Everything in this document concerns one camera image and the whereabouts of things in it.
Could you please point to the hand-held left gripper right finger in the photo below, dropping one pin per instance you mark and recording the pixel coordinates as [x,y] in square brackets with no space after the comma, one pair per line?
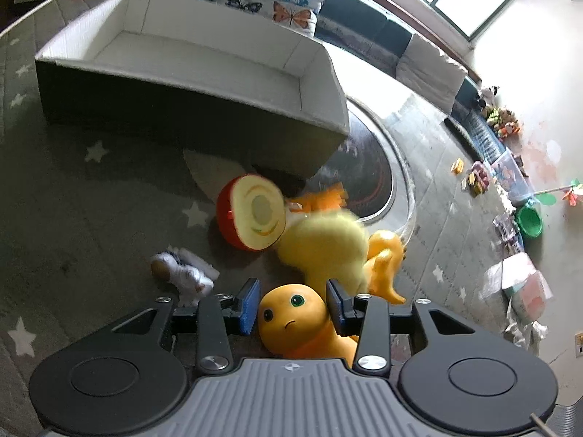
[334,305]

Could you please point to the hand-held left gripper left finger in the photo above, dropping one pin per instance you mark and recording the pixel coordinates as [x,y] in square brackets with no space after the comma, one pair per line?
[249,306]

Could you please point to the yellow rubber animal toy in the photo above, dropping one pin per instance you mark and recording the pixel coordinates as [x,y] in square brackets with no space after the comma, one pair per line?
[291,323]

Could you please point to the white grey storage box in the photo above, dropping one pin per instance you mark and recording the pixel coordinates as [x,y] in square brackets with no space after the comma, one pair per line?
[191,100]

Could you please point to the yellow plush duck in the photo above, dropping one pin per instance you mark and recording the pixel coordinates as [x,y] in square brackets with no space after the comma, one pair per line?
[323,250]

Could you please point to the small white grey doll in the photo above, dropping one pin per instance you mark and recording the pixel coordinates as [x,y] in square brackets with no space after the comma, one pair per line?
[186,275]

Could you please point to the red half apple toy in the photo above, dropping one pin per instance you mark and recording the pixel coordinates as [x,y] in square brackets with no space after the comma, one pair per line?
[255,211]

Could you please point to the round dark pan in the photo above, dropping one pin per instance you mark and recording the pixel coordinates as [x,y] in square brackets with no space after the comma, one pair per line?
[369,168]

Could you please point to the small orange block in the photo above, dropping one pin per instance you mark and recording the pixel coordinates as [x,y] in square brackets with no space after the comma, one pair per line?
[457,166]

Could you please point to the white plastic bag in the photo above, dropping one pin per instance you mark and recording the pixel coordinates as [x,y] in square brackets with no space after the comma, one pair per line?
[524,286]

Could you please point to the pile of small toys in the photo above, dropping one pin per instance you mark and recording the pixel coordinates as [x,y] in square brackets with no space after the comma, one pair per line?
[478,180]

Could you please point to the green plastic bucket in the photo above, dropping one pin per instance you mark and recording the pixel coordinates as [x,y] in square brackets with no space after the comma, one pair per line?
[529,222]

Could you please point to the clear plastic storage bin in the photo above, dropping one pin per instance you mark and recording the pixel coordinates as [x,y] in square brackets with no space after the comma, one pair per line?
[512,177]

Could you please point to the orange plush toy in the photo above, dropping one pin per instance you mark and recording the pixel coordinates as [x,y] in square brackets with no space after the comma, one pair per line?
[510,129]

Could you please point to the panda plush toy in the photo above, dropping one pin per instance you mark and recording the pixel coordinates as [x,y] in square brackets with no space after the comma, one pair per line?
[487,96]

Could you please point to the colourful pinwheel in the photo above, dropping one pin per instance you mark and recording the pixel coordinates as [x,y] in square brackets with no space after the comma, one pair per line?
[574,195]

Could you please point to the dark teal sofa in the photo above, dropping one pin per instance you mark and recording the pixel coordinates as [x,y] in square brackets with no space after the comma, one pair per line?
[360,16]

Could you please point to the wall outlet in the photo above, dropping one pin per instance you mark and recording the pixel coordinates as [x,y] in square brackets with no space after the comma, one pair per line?
[579,345]

